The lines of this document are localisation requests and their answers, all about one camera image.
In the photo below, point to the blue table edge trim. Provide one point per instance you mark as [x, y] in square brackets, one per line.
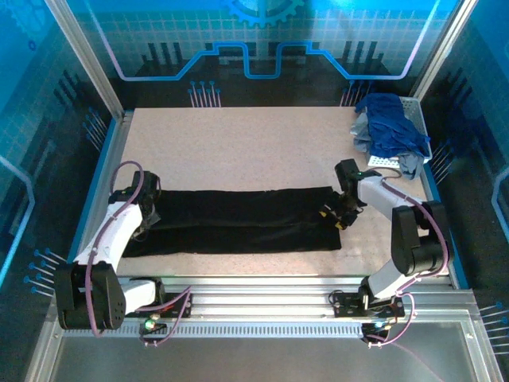
[84, 223]
[435, 195]

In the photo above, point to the aluminium table side rail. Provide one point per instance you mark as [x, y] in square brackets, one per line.
[109, 175]

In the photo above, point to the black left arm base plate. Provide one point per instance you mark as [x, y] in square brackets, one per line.
[179, 310]

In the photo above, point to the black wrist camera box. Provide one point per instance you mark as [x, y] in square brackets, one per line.
[146, 183]
[346, 169]

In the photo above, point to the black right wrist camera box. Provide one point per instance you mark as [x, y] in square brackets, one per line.
[346, 169]

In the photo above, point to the aluminium frame post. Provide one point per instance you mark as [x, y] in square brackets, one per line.
[442, 47]
[85, 59]

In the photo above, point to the steel tray panel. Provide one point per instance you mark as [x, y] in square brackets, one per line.
[258, 362]

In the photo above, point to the small black controller board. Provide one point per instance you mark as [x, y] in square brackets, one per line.
[157, 328]
[371, 330]

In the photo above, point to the grey t-shirt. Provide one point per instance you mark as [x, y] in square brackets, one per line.
[409, 165]

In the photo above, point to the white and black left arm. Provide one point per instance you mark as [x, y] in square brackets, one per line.
[115, 227]

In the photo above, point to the white perforated plastic basket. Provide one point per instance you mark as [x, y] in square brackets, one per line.
[415, 111]

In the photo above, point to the aluminium frame cross rails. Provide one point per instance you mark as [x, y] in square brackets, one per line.
[258, 298]

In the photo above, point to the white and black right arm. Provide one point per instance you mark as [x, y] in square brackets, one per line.
[417, 238]

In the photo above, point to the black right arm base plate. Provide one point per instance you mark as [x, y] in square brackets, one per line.
[342, 304]

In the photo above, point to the black floral print t-shirt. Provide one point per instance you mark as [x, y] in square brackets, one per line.
[238, 223]

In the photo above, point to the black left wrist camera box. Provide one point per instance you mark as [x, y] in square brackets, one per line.
[146, 183]

